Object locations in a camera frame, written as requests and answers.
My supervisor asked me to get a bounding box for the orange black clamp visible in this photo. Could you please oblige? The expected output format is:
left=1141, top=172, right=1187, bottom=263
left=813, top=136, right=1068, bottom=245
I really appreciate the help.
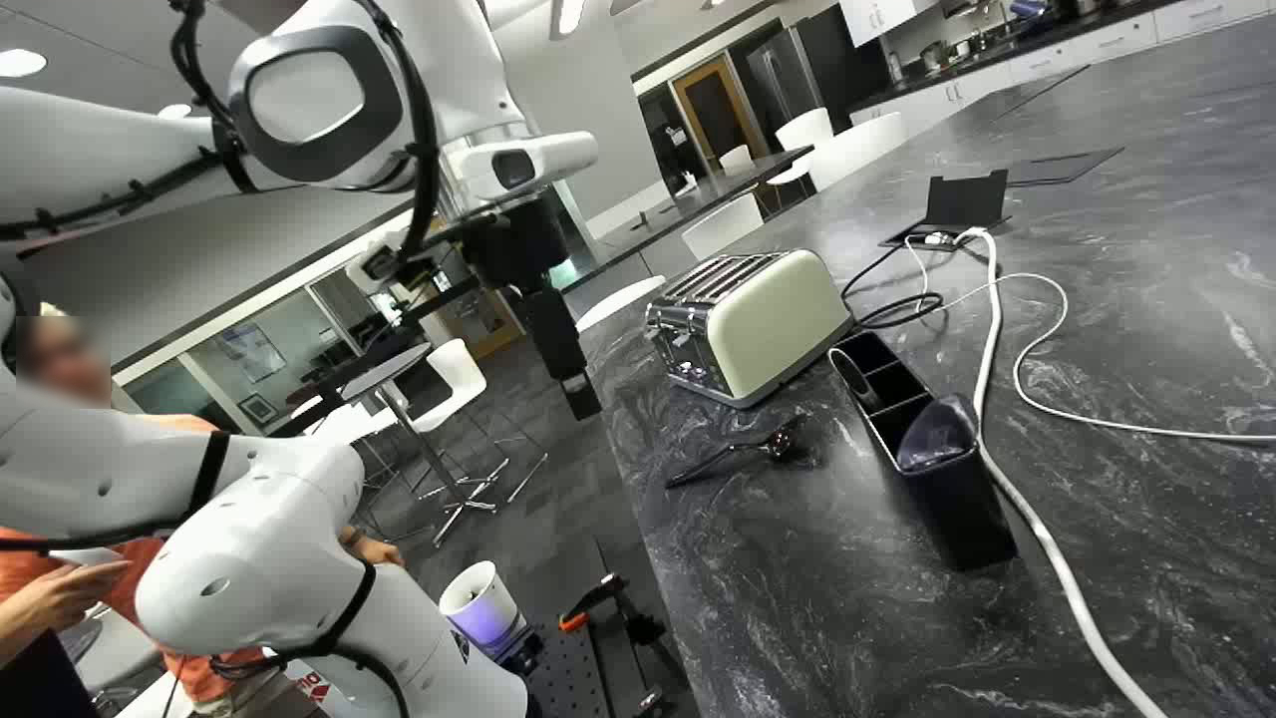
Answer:
left=555, top=574, right=666, bottom=647

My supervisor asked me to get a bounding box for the white power cable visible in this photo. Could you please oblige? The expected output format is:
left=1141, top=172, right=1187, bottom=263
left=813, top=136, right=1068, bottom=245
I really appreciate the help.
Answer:
left=911, top=225, right=1276, bottom=718

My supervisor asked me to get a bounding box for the black countertop socket box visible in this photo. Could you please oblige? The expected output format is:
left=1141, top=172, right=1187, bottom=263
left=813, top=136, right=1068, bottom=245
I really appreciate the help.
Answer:
left=926, top=169, right=1010, bottom=229

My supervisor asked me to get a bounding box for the cream chrome four-slot toaster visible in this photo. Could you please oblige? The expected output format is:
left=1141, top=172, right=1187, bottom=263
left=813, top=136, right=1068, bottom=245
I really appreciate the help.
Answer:
left=643, top=252, right=852, bottom=406

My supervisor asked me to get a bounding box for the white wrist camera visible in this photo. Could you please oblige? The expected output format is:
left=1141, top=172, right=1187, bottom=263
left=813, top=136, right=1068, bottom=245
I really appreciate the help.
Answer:
left=442, top=131, right=599, bottom=217

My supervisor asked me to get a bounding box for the black toaster cord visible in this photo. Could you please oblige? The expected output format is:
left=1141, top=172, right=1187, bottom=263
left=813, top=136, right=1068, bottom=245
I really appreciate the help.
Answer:
left=837, top=225, right=967, bottom=334

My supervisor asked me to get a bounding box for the white chair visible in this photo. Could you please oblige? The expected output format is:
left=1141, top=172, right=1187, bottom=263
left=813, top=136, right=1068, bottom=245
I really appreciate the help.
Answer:
left=309, top=334, right=551, bottom=547

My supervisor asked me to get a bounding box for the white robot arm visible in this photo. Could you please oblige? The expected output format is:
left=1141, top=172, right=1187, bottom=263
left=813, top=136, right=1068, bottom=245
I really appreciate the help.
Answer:
left=0, top=0, right=599, bottom=718

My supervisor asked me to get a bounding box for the black spoon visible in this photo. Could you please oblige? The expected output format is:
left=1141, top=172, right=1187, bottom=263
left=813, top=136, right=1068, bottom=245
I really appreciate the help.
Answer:
left=666, top=415, right=809, bottom=491

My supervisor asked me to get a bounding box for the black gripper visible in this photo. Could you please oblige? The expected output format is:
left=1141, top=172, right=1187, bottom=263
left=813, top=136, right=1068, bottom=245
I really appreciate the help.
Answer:
left=464, top=205, right=603, bottom=421

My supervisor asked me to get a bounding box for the white paper cup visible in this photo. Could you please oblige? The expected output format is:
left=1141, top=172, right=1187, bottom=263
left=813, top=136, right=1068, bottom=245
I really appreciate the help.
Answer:
left=440, top=559, right=525, bottom=653

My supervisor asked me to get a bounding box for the black cutlery holder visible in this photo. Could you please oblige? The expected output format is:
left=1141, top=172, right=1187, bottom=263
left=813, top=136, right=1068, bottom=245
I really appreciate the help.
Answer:
left=826, top=334, right=1015, bottom=571

